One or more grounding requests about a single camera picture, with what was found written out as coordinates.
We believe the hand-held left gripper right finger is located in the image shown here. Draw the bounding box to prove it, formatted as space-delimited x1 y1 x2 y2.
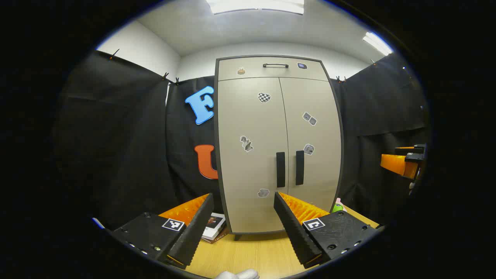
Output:
274 191 380 269

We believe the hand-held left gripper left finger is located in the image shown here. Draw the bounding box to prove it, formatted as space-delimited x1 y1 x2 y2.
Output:
112 193 215 269

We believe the beige double-door shoe cabinet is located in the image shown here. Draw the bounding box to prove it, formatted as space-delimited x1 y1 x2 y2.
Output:
214 55 344 241

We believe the cabinet door with dice sticker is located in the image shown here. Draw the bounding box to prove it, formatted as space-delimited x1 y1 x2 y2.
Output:
279 77 342 217

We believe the cabinet door with checkered sticker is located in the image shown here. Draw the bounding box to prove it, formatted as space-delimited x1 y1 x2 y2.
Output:
217 77 289 234

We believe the brown book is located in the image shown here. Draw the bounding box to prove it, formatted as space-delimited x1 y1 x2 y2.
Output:
201 229 229 244

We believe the narrow ceiling light strip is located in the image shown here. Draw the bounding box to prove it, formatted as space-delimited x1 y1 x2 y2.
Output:
363 32 393 56

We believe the black backdrop cloth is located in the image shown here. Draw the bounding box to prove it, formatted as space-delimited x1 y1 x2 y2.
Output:
52 50 431 233

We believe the large ceiling light panel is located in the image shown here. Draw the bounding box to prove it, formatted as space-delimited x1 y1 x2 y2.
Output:
205 0 305 15

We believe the beige cabinet drawer black handle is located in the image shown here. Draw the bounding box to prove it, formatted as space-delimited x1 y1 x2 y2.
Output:
218 57 329 82

